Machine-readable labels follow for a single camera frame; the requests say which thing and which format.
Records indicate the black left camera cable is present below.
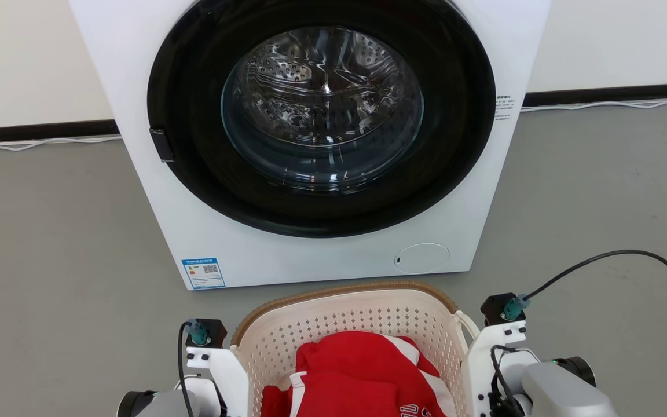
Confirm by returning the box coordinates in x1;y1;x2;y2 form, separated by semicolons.
177;321;196;417

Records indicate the long black right camera cable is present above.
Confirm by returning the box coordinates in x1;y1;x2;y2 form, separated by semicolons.
522;250;667;417

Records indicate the white front-load washing machine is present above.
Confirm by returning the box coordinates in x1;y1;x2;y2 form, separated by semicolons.
68;0;552;291

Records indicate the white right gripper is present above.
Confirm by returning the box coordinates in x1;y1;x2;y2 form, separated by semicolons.
461;320;541;417

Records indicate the blue energy label sticker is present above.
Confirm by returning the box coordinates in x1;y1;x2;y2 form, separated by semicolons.
181;257;226;290

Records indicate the round white filter cover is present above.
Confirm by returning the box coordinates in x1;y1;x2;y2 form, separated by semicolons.
394;243;450;275

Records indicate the black round washer door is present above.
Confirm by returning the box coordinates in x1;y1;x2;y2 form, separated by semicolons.
147;0;497;239

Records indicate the small black text sticker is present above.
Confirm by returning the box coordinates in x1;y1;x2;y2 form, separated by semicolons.
494;94;516;122

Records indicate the steel washer drum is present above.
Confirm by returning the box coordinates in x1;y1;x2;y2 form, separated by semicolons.
221;26;424;191

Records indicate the white floor cable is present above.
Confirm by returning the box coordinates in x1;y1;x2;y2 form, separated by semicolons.
521;96;667;113
0;135;123;152

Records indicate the black washer door handle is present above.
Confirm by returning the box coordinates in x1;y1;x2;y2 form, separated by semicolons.
149;129;175;163

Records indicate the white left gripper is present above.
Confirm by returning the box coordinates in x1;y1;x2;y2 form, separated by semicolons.
185;345;251;417

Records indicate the short black right gripper cable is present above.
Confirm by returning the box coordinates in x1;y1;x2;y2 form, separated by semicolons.
488;345;526;417

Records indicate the beige perforated laundry basket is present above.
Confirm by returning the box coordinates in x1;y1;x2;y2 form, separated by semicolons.
230;281;481;417

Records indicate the red and white garment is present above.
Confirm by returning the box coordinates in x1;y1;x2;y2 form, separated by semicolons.
261;331;457;417

